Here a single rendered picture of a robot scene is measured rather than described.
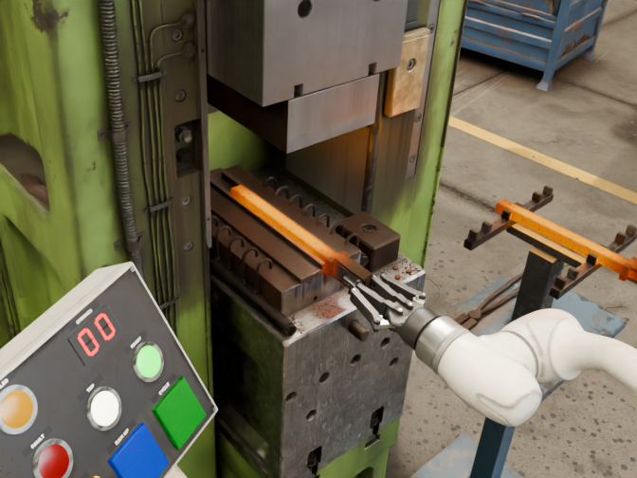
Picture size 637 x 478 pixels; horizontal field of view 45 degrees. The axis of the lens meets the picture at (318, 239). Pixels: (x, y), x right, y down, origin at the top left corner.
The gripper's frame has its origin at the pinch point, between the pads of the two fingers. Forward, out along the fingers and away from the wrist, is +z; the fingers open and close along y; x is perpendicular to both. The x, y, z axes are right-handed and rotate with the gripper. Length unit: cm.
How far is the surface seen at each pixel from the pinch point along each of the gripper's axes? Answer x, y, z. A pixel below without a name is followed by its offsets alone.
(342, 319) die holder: -9.5, -2.0, -0.9
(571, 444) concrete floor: -99, 91, -18
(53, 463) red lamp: 10, -64, -15
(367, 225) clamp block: -2.4, 16.2, 12.6
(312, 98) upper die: 35.7, -7.6, 6.2
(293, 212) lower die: -1.2, 5.0, 23.7
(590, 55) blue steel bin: -101, 388, 170
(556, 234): -0.6, 45.4, -14.7
